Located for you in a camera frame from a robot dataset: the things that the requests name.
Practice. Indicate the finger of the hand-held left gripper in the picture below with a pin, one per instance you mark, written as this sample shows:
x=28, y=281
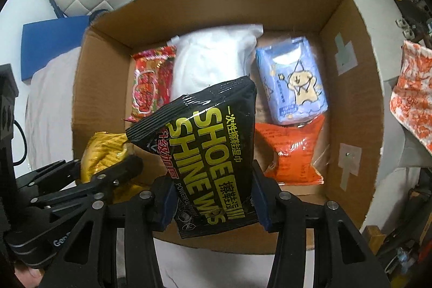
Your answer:
x=111, y=178
x=50, y=173

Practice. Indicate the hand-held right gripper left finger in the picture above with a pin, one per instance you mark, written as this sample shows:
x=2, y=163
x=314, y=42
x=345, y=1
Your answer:
x=165, y=207

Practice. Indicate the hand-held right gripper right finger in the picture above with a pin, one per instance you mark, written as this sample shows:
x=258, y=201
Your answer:
x=261, y=203

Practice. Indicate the yellow snack packet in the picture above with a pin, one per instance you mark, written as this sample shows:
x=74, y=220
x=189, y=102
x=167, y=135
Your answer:
x=104, y=149

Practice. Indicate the orange snack packet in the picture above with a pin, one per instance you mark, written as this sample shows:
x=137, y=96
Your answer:
x=293, y=153

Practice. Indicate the black wet wipes packet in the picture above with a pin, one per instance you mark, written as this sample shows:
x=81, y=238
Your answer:
x=202, y=146

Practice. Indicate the red snack packet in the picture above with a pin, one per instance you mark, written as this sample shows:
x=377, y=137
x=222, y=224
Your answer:
x=150, y=85

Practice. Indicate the light blue tissue pack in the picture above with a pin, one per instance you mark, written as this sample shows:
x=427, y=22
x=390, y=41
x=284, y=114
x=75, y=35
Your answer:
x=293, y=82

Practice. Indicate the white plastic bag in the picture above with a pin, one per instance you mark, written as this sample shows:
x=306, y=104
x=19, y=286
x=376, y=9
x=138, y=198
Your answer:
x=212, y=55

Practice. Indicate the cardboard box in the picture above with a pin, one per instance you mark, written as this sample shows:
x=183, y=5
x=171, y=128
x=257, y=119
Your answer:
x=303, y=14

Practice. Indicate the grey tablecloth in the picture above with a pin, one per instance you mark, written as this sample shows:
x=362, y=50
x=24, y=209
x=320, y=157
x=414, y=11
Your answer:
x=50, y=105

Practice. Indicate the blue foam mat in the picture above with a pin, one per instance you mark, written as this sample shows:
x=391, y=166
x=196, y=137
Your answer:
x=50, y=45

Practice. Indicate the clear plastic bottle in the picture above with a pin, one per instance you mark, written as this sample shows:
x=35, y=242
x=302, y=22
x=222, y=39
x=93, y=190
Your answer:
x=403, y=259

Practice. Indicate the orange white floral cloth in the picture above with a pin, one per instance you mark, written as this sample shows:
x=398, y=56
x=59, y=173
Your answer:
x=411, y=95

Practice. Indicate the black exercise equipment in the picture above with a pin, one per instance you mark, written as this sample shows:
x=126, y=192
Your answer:
x=411, y=14

